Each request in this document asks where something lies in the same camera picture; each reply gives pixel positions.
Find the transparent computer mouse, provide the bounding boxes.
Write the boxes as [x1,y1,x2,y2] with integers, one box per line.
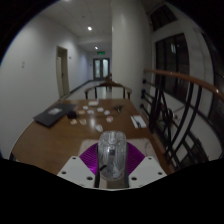
[97,130,129,182]

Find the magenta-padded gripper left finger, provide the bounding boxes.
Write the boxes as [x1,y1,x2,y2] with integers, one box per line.
[57,142,101,189]

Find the small black box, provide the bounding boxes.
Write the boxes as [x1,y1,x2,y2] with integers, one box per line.
[66,110,78,120]

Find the black closed laptop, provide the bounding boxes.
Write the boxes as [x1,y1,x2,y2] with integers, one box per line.
[33,102,78,128]

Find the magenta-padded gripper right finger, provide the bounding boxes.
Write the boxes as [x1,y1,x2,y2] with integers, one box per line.
[125,141,168,189]

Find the dark framed window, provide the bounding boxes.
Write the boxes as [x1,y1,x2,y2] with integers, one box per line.
[154,33,191,105]

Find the white booklet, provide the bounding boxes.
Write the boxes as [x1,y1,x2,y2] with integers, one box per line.
[130,114,148,129]

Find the side door with frame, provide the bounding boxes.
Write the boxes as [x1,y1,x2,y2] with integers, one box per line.
[55,45,71,99]

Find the glass double door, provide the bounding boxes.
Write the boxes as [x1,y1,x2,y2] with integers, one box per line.
[92,57,111,81]

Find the black railing with wooden handrail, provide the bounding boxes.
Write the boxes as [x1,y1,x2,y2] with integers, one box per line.
[139,68,224,171]

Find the wooden armchair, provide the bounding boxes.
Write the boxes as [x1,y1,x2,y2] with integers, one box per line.
[83,80,133,100]

